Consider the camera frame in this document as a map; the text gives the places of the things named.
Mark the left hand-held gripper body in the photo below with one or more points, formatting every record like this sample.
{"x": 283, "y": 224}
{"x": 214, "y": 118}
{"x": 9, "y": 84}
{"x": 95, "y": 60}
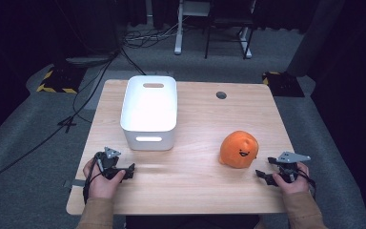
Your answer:
{"x": 107, "y": 161}

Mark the white desk frame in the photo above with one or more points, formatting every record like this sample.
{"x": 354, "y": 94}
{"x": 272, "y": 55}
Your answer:
{"x": 179, "y": 31}

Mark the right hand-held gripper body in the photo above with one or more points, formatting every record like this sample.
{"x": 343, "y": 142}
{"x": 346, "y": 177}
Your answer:
{"x": 288, "y": 163}

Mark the black yellow striped stand base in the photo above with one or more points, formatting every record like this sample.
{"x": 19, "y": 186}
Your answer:
{"x": 59, "y": 81}

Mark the person's right hand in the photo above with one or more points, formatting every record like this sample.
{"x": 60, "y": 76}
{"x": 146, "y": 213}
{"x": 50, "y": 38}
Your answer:
{"x": 291, "y": 184}

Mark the white plastic storage bin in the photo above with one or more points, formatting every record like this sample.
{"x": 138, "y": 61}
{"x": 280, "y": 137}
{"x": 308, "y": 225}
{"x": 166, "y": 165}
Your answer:
{"x": 149, "y": 111}

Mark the orange plush toy with face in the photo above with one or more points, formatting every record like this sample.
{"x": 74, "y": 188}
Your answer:
{"x": 239, "y": 149}

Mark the black metal chair frame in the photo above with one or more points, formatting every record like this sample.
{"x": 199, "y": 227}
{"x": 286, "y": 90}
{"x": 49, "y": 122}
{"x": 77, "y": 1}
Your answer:
{"x": 228, "y": 24}

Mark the person's left hand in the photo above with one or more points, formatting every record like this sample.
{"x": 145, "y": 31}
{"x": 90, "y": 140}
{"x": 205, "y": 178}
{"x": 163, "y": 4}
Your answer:
{"x": 102, "y": 184}

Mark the grey tape strip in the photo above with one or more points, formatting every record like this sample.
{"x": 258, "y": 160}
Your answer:
{"x": 75, "y": 183}

